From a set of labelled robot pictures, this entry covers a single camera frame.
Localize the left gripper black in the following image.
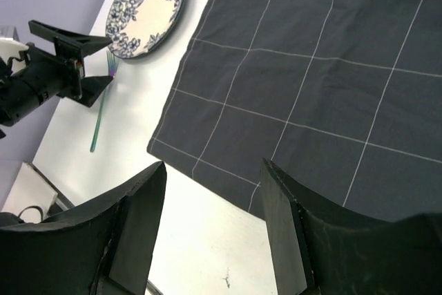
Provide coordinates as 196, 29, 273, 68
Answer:
1, 20, 113, 126

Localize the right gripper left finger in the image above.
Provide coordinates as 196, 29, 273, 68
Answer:
1, 162, 166, 294

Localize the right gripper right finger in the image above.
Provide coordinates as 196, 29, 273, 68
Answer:
260, 160, 441, 294

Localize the blue floral plate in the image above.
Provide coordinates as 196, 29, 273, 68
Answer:
105, 0, 184, 59

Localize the dark checked cloth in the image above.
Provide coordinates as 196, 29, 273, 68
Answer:
147, 0, 441, 221

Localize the iridescent fork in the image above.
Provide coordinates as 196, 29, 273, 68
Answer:
89, 50, 119, 153

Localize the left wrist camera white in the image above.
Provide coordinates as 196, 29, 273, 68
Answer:
1, 25, 28, 72

